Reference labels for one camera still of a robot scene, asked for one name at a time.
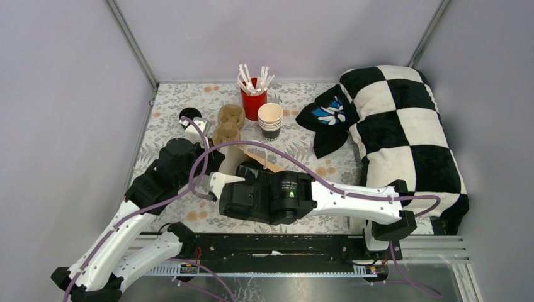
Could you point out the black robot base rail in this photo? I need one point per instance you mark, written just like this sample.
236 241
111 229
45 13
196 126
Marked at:
282 253

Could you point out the stack of black lids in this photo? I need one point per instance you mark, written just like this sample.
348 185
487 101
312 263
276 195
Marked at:
190 113

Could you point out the red straw holder cup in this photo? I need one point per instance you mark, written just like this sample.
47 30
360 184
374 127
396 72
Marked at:
250 103

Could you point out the stacked cardboard cup carriers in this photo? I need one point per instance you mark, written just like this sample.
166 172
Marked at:
231 120

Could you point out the black cloth blue print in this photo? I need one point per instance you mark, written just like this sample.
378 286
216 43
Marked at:
329 116

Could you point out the floral patterned table mat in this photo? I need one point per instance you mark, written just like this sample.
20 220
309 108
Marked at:
342 166

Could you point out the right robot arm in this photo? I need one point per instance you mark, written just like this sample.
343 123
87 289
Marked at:
282 198

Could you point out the black white checkered pillow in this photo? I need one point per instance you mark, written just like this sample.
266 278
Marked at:
396 124

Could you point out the aluminium frame post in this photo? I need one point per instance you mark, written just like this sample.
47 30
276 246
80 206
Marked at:
429 33
131 42

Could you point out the brown paper takeout bag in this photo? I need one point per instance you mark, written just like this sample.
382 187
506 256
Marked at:
236 155

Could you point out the right aluminium frame post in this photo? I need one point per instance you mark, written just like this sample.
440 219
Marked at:
429 33

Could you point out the left aluminium frame post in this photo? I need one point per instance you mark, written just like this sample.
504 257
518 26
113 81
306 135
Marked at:
131 42

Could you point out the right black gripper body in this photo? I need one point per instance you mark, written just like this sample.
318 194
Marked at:
261 176

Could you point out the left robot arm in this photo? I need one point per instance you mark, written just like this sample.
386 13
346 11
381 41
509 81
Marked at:
104 272

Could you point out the stack of paper cups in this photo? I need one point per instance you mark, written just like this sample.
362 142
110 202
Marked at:
270 118

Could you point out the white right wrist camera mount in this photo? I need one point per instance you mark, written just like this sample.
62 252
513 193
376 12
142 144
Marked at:
218 180

